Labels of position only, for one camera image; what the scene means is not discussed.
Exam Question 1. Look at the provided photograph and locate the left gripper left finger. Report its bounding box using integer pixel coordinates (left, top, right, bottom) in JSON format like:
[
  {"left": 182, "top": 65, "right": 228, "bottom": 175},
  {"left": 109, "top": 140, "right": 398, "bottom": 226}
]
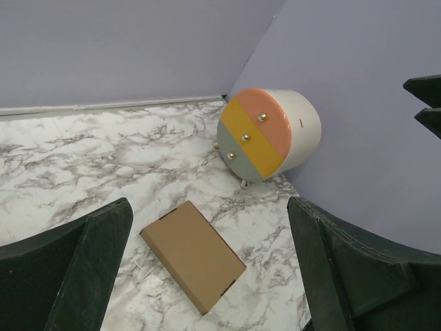
[{"left": 1, "top": 197, "right": 134, "bottom": 330}]

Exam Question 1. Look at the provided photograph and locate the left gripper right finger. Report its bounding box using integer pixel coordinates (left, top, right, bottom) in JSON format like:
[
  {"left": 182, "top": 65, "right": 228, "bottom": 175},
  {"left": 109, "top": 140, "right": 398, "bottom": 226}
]
[{"left": 287, "top": 197, "right": 440, "bottom": 330}]

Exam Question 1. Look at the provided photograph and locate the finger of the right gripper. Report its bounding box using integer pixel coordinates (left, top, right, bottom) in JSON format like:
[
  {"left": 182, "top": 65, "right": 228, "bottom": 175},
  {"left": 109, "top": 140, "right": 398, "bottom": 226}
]
[
  {"left": 403, "top": 74, "right": 441, "bottom": 108},
  {"left": 414, "top": 108, "right": 441, "bottom": 139}
]

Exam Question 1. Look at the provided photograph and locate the brown cardboard box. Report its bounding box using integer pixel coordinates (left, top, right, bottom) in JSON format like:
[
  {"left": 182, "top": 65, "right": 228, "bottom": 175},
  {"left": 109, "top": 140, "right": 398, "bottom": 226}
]
[{"left": 140, "top": 201, "right": 246, "bottom": 316}]

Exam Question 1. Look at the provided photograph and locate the cream cylinder with coloured face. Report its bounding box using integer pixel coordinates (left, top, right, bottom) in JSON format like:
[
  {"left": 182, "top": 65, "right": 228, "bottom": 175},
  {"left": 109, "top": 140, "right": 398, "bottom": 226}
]
[{"left": 214, "top": 88, "right": 322, "bottom": 188}]

